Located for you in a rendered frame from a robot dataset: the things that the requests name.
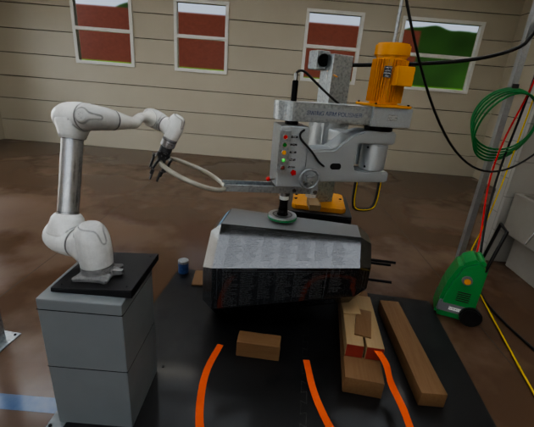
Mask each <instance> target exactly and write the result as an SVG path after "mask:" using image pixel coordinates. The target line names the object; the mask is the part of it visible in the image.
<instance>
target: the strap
mask: <svg viewBox="0 0 534 427"><path fill-rule="evenodd" d="M222 347H223V345H220V344H217V346H216V347H215V349H214V351H213V352H212V354H211V356H210V357H209V360H208V362H207V363H206V365H205V367H204V369H203V373H202V376H201V379H200V382H199V387H198V391H197V403H196V416H195V424H196V427H204V424H203V406H204V397H205V390H206V385H207V381H208V377H209V372H210V370H211V368H212V366H213V364H214V361H215V359H216V358H217V356H218V355H219V353H220V350H221V349H222ZM375 353H376V355H377V356H378V357H379V359H380V360H381V362H382V364H383V367H384V369H385V373H386V377H387V384H388V386H389V388H390V390H391V392H392V394H393V396H394V398H395V401H396V403H397V405H398V407H399V409H400V412H401V414H402V416H403V420H404V423H405V425H406V427H414V426H413V424H412V421H411V418H410V416H409V412H408V409H407V408H406V406H405V404H404V402H403V399H402V397H401V396H400V394H399V392H398V389H397V387H396V385H395V383H394V381H393V378H392V372H391V367H390V364H389V362H388V361H387V358H386V357H385V355H384V354H383V353H382V352H380V351H375ZM303 364H304V368H305V372H306V376H307V381H308V384H309V389H310V393H311V395H312V397H313V400H314V404H315V406H316V408H317V410H318V412H319V415H320V417H321V419H322V421H323V423H324V425H325V427H334V426H333V424H332V422H331V421H330V419H329V417H328V415H327V413H326V411H325V409H324V406H323V404H322V402H321V400H320V396H319V394H318V391H317V389H316V386H315V383H314V376H313V372H312V369H311V365H310V361H309V360H303Z"/></svg>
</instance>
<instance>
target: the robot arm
mask: <svg viewBox="0 0 534 427"><path fill-rule="evenodd" d="M51 118H52V121H53V123H54V124H55V125H56V129H57V132H58V135H59V137H61V142H60V158H59V173H58V202H57V212H55V213H54V214H53V215H52V216H51V217H50V220H49V222H48V224H47V225H46V226H45V228H44V229H43V232H42V240H43V242H44V243H45V245H46V246H47V247H48V248H50V249H51V250H53V251H54V252H57V253H60V254H63V255H65V256H70V257H72V258H74V259H75V260H76V261H77V262H79V265H80V268H81V272H80V273H79V274H78V275H76V276H74V277H73V278H72V282H91V283H100V284H107V283H109V280H110V279H111V278H112V277H113V276H114V275H122V274H123V273H124V272H125V271H124V270H123V268H124V264H122V263H114V252H113V246H112V242H111V237H110V234H109V232H108V230H107V228H106V227H105V225H104V224H102V223H100V222H99V221H96V220H88V221H85V218H84V217H83V216H82V214H81V213H80V201H81V175H82V162H83V148H84V141H85V140H86V139H87V137H88V134H89V132H90V131H91V130H126V129H135V128H137V127H139V126H140V125H141V124H142V122H144V124H145V125H146V126H148V127H151V128H153V129H155V130H160V131H162V132H163V133H164V136H163V138H162V141H161V142H160V144H161V146H160V148H159V151H158V152H153V156H152V158H151V161H150V164H149V165H148V166H149V168H151V169H150V172H149V173H150V175H149V180H151V178H152V176H153V172H154V168H155V166H156V165H157V163H158V162H159V161H160V160H162V161H163V163H164V164H165V162H166V160H167V159H168V160H169V162H168V163H167V166H168V167H169V166H170V164H171V162H172V161H173V159H172V158H170V154H171V152H172V149H174V148H175V145H176V143H177V141H178V139H179V138H180V137H181V134H182V131H183V129H184V126H185V120H184V118H183V117H181V116H180V115H179V114H172V115H171V116H170V117H168V116H166V115H165V114H163V113H161V112H160V111H158V110H157V109H154V108H147V109H145V110H144V111H143V113H138V114H136V115H134V116H133V117H131V116H128V115H125V114H122V113H120V112H118V111H116V110H113V109H110V108H105V107H100V106H98V105H94V104H90V103H82V102H65V103H60V104H58V105H57V106H55V107H54V108H53V110H52V112H51ZM156 155H158V157H157V159H156V161H155V162H154V164H153V160H154V158H155V156H156Z"/></svg>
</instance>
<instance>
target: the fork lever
mask: <svg viewBox="0 0 534 427"><path fill-rule="evenodd" d="M222 182H224V183H225V184H224V186H225V187H226V190H225V191H239V192H266V193H293V194H311V190H306V189H303V188H302V187H276V186H275V185H274V183H273V182H272V181H253V180H222Z"/></svg>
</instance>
